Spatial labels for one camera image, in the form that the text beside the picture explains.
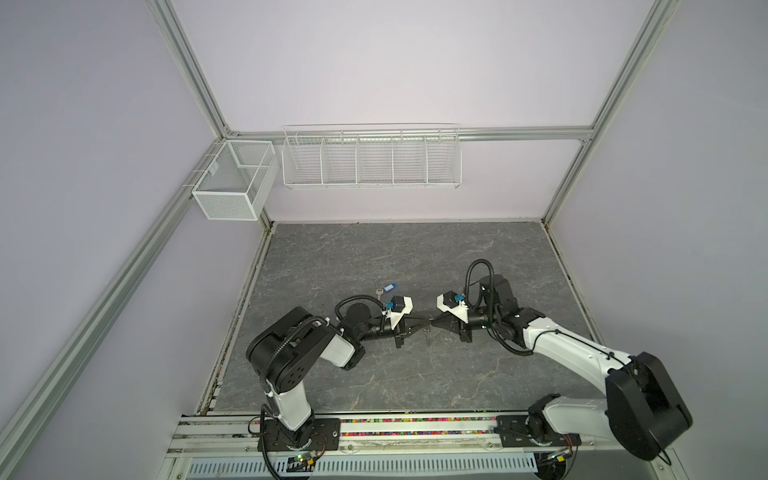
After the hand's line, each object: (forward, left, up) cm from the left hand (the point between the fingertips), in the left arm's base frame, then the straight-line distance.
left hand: (430, 325), depth 78 cm
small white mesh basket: (+50, +59, +11) cm, 78 cm away
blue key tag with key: (+21, +11, -15) cm, 28 cm away
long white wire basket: (+54, +14, +16) cm, 58 cm away
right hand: (+2, -2, -2) cm, 3 cm away
